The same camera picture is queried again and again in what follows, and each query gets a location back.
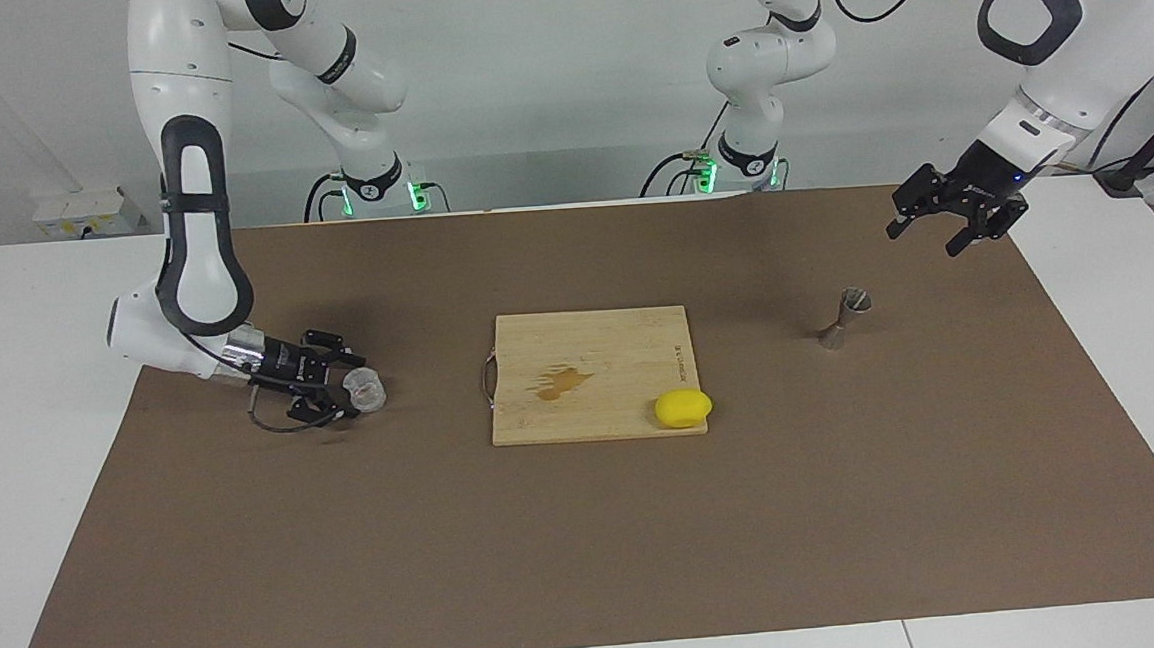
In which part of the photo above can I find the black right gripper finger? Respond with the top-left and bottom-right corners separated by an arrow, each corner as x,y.
300,325 -> 368,374
286,387 -> 362,428

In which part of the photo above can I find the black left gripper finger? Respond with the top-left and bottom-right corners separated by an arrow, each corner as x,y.
942,199 -> 1020,258
883,164 -> 938,241

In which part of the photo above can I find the steel double jigger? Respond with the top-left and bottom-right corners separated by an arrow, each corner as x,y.
813,286 -> 875,352

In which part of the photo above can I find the black stand pole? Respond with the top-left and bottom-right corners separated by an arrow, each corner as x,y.
1089,86 -> 1154,198

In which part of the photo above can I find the brown liquid spill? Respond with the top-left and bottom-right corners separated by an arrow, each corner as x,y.
535,364 -> 596,403

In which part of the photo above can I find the wooden cutting board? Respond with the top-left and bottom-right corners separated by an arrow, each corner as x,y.
477,303 -> 710,449

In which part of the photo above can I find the brown table mat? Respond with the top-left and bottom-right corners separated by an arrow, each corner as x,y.
0,166 -> 1154,648

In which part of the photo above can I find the yellow lemon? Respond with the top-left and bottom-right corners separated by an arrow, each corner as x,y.
653,388 -> 715,430

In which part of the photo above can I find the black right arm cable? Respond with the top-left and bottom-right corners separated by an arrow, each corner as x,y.
245,374 -> 344,437

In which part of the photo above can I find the black base power cable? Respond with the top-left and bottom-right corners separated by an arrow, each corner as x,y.
634,99 -> 738,199
301,171 -> 351,223

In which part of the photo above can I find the white wall socket strip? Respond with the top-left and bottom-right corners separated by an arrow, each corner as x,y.
31,185 -> 147,241

